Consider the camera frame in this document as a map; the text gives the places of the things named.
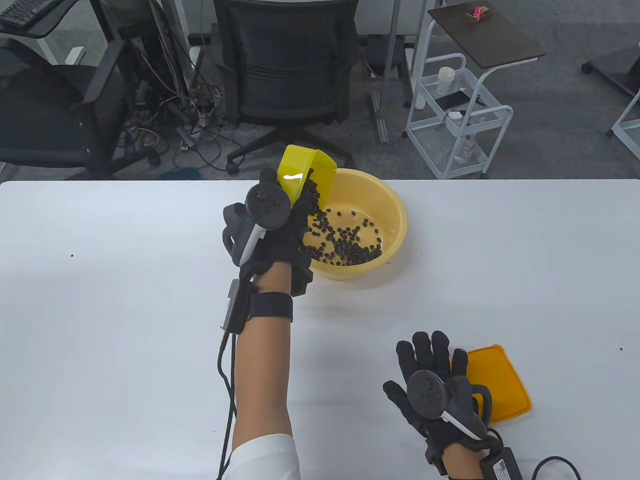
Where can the person's right hand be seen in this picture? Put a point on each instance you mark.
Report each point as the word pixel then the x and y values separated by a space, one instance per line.
pixel 425 355

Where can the person's left hand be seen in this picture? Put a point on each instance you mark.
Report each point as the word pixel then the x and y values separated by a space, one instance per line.
pixel 280 245

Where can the grey white handheld controller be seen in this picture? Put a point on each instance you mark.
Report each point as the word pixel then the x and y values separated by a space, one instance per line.
pixel 267 205
pixel 425 392

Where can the pile of coffee beans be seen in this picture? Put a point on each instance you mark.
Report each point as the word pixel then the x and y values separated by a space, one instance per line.
pixel 345 250

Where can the yellow plastic box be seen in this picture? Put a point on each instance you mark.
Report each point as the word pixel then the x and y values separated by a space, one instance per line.
pixel 295 165

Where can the orange plastic lid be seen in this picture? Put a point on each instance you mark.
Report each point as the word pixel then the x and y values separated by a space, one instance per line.
pixel 502 385

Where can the yellow plastic basin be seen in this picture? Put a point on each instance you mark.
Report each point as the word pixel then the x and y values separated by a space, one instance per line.
pixel 390 200

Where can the person's left forearm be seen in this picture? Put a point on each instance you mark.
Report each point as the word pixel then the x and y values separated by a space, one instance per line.
pixel 262 375

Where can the person's right forearm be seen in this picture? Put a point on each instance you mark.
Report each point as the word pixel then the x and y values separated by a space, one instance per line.
pixel 462 462

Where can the black labelled wrist box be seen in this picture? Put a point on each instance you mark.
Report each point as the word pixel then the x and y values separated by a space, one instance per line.
pixel 232 310
pixel 502 467

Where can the teal floor object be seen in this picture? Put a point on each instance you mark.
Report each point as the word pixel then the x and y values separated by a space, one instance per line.
pixel 180 173

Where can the black mesh-back office chair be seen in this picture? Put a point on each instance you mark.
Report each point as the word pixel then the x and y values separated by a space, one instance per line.
pixel 290 65

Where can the white rolling cart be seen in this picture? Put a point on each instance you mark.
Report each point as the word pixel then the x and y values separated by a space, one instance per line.
pixel 462 173

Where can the white shirt sleeve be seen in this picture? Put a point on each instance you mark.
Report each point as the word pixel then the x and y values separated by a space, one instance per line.
pixel 265 460

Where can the white small bottle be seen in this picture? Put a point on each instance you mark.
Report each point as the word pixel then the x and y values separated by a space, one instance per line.
pixel 420 101

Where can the clear plastic bottle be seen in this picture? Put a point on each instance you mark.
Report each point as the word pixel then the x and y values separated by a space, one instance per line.
pixel 465 150

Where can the black box under desk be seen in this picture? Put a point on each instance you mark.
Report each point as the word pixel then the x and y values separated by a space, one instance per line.
pixel 380 55

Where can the white charger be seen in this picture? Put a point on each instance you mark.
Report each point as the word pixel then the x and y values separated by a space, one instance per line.
pixel 455 116

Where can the white paper cup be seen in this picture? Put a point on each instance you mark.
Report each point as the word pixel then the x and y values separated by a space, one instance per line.
pixel 445 80

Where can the black computer tower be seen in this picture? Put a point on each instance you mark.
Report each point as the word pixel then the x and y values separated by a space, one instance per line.
pixel 125 45

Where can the black padded office chair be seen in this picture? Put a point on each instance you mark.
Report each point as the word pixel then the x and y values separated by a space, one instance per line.
pixel 45 115

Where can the white power strip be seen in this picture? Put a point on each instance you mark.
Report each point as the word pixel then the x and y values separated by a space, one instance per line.
pixel 75 55

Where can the dark brown side table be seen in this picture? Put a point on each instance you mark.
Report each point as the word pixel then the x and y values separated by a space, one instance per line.
pixel 485 35

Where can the pink small item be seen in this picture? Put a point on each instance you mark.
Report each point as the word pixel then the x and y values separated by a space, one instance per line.
pixel 477 12

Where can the grey desk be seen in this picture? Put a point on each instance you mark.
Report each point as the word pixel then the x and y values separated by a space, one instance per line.
pixel 55 17

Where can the black flat base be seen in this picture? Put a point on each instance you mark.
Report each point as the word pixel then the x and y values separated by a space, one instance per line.
pixel 617 67

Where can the black keyboard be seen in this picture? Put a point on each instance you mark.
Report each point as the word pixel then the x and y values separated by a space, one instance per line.
pixel 20 11

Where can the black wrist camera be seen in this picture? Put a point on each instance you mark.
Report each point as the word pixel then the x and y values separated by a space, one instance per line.
pixel 302 282
pixel 436 457

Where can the grey metal post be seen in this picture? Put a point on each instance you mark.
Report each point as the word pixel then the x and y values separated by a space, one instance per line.
pixel 390 60

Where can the white metal frame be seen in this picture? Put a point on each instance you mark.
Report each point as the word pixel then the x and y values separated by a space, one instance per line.
pixel 625 120

